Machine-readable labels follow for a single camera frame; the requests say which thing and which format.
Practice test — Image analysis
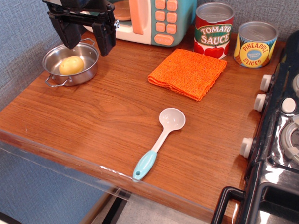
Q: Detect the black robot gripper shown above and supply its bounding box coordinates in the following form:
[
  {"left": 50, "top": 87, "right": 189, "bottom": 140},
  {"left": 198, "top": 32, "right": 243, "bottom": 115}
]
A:
[{"left": 42, "top": 0, "right": 119, "bottom": 56}]

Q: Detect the yellow toy potato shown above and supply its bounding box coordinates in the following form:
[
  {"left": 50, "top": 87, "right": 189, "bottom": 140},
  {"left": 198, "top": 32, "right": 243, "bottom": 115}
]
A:
[{"left": 59, "top": 56, "right": 84, "bottom": 75}]

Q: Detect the small stainless steel pot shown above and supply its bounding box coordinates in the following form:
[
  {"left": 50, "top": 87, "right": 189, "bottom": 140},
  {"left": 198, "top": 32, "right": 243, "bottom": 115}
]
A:
[{"left": 42, "top": 38, "right": 99, "bottom": 87}]

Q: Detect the teal and pink toy microwave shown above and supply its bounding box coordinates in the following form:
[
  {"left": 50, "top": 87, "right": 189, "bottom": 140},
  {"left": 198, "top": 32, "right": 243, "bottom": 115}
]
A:
[{"left": 81, "top": 0, "right": 201, "bottom": 52}]

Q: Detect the folded orange cloth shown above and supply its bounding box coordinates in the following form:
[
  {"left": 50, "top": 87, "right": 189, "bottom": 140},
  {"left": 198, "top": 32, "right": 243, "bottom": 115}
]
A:
[{"left": 147, "top": 49, "right": 227, "bottom": 101}]

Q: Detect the tomato sauce can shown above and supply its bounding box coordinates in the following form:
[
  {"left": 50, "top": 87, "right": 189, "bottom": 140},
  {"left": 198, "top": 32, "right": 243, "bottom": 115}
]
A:
[{"left": 194, "top": 2, "right": 235, "bottom": 59}]

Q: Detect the pineapple slices can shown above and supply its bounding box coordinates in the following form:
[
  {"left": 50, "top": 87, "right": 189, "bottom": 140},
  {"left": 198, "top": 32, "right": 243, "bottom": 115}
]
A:
[{"left": 234, "top": 21, "right": 279, "bottom": 68}]

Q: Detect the black toy stove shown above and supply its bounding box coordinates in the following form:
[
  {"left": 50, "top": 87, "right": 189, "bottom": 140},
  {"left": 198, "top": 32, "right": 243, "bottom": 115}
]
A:
[{"left": 210, "top": 30, "right": 299, "bottom": 224}]

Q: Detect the white ladle with teal handle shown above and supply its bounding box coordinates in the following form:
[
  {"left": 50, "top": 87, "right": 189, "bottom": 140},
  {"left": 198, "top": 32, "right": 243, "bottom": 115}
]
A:
[{"left": 132, "top": 108, "right": 186, "bottom": 180}]

